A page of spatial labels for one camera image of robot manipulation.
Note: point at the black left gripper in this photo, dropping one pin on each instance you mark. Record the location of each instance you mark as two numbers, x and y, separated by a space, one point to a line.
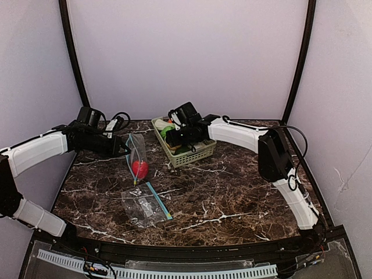
117 146

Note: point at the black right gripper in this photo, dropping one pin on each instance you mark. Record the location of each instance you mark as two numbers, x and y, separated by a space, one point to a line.
170 138

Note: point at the clear zip bag blue zipper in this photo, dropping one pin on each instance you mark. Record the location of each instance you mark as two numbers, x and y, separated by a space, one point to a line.
136 143

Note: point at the red toy apple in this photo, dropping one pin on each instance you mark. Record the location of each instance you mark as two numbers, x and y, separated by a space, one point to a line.
140 169

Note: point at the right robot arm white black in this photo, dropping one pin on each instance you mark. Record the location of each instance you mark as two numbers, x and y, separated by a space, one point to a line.
275 164

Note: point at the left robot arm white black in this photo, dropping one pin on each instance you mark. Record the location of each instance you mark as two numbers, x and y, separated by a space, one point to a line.
82 134

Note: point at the spare clear zip bag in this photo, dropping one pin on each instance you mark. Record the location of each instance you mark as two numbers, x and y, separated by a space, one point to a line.
143 206

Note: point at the dark green toy vegetable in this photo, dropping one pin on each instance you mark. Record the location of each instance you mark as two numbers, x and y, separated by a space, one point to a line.
182 149

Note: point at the beige perforated plastic basket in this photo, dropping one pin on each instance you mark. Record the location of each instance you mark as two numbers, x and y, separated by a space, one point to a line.
202 150

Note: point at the green white bok choy toy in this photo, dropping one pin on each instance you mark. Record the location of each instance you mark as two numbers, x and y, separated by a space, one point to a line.
163 127

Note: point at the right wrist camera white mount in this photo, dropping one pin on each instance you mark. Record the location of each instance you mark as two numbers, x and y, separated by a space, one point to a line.
184 115

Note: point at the left black frame post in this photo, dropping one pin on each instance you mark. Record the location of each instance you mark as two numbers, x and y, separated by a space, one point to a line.
71 50

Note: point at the black frame post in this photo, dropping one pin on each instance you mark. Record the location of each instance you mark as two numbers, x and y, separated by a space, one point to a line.
307 33
71 50

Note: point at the black front rail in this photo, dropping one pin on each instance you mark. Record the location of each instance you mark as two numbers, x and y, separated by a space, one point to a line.
280 251

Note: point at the white slotted cable duct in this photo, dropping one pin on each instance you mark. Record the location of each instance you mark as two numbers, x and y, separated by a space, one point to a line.
141 269

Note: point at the right black frame post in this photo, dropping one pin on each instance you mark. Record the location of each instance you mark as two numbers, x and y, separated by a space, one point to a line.
307 33

